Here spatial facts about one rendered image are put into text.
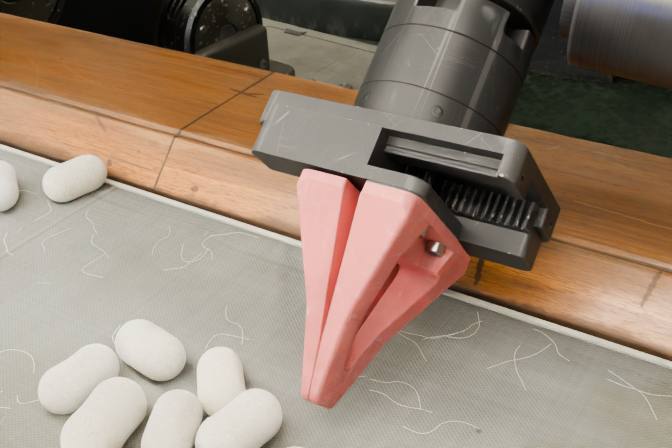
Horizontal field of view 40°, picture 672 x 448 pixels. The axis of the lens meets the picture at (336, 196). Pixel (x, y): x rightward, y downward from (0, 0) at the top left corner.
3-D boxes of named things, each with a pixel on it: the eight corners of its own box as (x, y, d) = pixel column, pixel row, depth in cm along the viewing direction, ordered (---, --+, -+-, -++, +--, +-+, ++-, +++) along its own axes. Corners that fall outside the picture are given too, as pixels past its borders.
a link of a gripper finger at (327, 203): (402, 438, 27) (508, 153, 29) (214, 361, 30) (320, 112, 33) (466, 466, 33) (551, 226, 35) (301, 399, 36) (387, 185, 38)
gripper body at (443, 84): (505, 193, 29) (579, -9, 30) (247, 131, 34) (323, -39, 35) (547, 258, 34) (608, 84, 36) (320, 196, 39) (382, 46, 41)
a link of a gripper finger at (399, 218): (334, 410, 28) (440, 138, 30) (160, 339, 32) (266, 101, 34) (407, 442, 34) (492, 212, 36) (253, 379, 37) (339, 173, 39)
